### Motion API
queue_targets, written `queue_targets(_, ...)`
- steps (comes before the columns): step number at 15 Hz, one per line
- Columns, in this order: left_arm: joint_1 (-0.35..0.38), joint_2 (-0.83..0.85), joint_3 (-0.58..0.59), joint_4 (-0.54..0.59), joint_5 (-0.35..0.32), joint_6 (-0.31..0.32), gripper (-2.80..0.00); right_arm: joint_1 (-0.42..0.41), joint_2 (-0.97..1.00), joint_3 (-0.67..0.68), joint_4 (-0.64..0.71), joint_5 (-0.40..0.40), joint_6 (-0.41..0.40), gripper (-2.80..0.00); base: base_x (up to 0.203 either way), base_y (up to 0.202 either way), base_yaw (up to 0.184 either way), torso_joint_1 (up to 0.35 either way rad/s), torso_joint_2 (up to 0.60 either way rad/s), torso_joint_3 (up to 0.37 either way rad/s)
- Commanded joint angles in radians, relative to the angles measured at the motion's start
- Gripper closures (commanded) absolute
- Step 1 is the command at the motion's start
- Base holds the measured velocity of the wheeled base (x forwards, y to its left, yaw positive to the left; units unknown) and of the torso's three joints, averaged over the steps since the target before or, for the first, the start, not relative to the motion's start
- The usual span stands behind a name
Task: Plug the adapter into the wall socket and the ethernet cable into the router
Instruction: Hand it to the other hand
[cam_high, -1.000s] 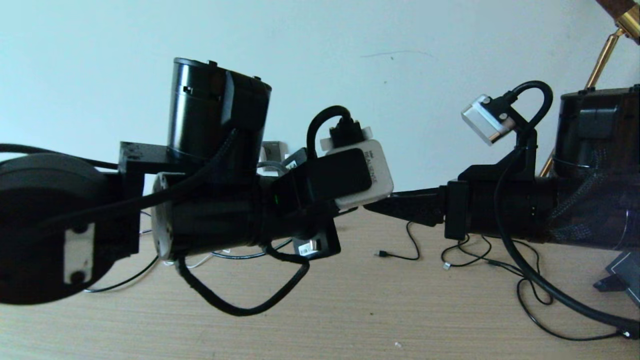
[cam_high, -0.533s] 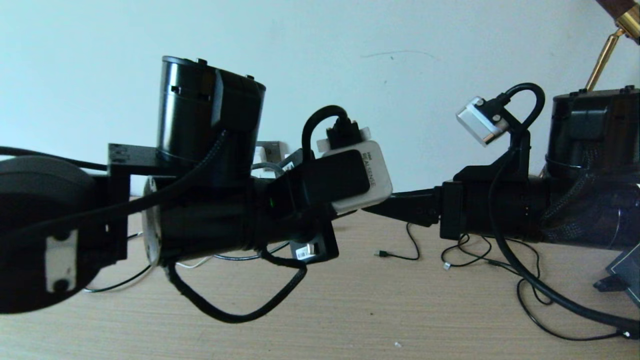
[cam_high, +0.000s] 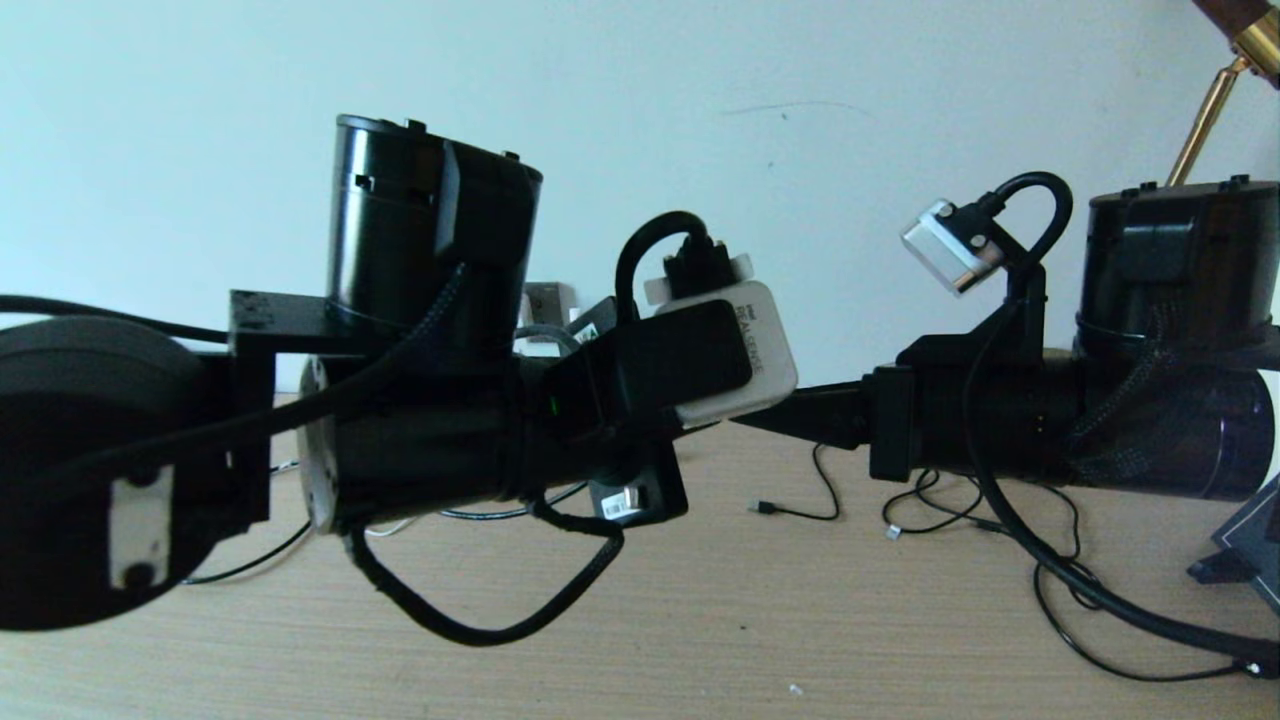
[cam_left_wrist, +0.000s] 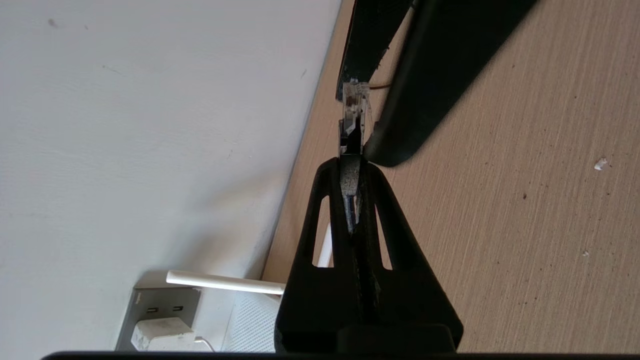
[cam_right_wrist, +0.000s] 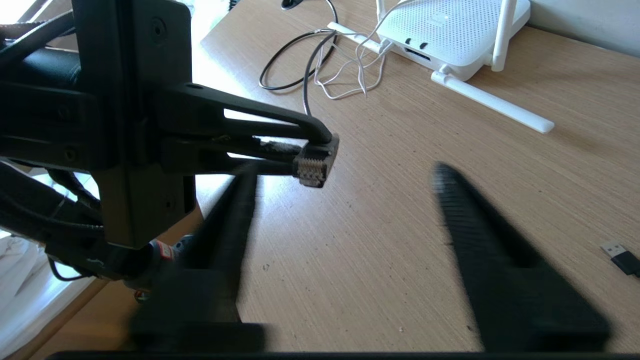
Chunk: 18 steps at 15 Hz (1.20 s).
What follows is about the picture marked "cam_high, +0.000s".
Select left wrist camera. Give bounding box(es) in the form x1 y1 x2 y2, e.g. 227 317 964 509
620 255 799 431

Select black ethernet cable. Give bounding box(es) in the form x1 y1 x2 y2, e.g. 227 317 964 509
183 483 593 586

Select black cables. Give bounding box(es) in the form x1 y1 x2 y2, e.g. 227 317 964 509
885 468 1280 683

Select brass desk lamp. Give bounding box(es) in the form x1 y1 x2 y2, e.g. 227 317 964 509
1165 0 1280 188

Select thin black USB cable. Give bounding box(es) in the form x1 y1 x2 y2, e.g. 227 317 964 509
748 445 986 541

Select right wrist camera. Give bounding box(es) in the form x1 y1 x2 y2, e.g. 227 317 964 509
900 198 1007 297

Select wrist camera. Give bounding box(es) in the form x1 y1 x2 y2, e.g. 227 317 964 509
900 198 1007 297
620 255 799 431

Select grey wall socket plate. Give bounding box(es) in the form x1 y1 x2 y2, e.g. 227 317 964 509
522 283 567 346

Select black right camera cable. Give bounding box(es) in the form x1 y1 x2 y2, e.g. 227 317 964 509
960 172 1280 666

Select black plastic stand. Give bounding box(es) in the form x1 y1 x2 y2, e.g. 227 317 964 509
1185 548 1256 585

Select black left camera cable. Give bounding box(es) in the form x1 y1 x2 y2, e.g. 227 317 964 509
0 210 716 646

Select black camera cable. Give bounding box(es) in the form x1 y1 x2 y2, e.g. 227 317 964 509
960 172 1280 666
0 210 716 646

